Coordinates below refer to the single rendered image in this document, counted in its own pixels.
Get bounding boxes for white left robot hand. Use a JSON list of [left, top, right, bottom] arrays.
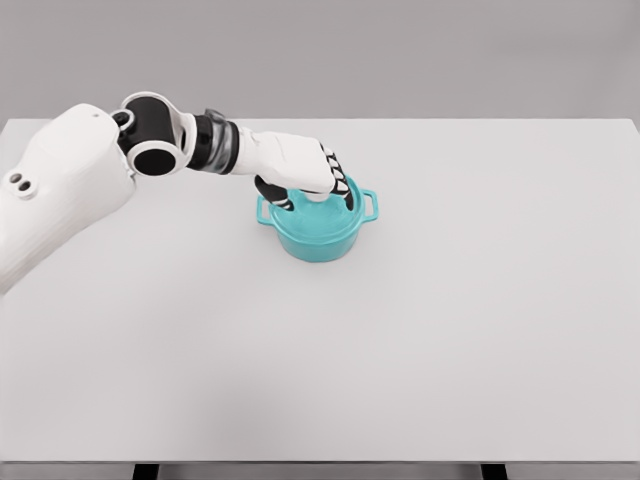
[[252, 130, 357, 213]]

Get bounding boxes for teal pot lid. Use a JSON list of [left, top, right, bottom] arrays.
[[268, 175, 362, 237]]

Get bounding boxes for teal pot with handles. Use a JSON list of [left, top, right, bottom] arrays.
[[256, 175, 381, 264]]

